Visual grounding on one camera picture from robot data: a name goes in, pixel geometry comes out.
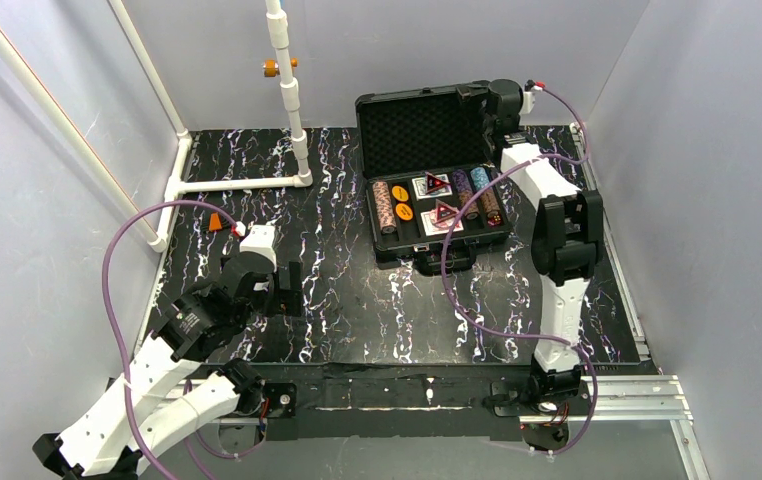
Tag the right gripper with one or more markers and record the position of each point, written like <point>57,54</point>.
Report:
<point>472,93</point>

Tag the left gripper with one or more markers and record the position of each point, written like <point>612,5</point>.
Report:
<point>291,289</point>

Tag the black poker set case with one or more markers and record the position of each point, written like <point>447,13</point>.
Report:
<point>423,158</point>

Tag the red all-in triangle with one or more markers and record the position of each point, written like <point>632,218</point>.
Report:
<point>434,183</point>
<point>443,212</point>

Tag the yellow big blind button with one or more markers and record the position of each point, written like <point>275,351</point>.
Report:
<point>400,194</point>
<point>403,212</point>

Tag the orange poker chip stack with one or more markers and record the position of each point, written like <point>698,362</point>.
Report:
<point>381,195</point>

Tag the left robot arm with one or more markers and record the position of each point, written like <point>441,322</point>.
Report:
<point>134,422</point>

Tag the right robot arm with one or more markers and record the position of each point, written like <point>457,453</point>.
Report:
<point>568,237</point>

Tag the blue chip stack in case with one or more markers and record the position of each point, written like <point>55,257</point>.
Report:
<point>480,178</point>

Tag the purple chip stack in case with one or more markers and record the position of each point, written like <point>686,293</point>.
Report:
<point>465,192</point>

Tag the blue playing card deck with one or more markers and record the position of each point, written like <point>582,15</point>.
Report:
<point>419,189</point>

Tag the brown chip stack in case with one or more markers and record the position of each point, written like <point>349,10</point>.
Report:
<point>489,202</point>

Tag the red playing card deck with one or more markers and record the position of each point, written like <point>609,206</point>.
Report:
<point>431,229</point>

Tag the orange pipe fitting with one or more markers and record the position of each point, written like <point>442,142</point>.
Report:
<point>271,67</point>

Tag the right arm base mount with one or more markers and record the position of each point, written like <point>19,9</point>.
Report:
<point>533,404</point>

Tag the white pvc pipe frame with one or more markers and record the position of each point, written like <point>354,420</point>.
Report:
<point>277,23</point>

